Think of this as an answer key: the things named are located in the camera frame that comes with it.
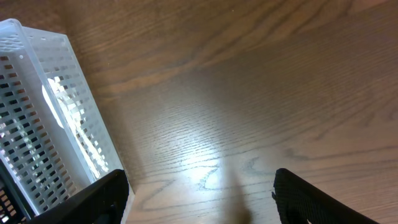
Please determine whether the dark green plastic basket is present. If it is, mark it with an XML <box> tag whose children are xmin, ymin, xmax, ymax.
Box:
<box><xmin>1</xmin><ymin>162</ymin><xmax>35</xmax><ymax>224</ymax></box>

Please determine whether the clear plastic basket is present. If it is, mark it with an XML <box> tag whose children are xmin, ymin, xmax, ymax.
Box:
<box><xmin>1</xmin><ymin>19</ymin><xmax>134</xmax><ymax>223</ymax></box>

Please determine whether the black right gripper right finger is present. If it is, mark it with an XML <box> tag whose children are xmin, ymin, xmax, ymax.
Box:
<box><xmin>272</xmin><ymin>168</ymin><xmax>377</xmax><ymax>224</ymax></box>

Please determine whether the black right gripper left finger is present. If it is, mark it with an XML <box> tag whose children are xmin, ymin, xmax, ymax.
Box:
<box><xmin>27</xmin><ymin>169</ymin><xmax>129</xmax><ymax>224</ymax></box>

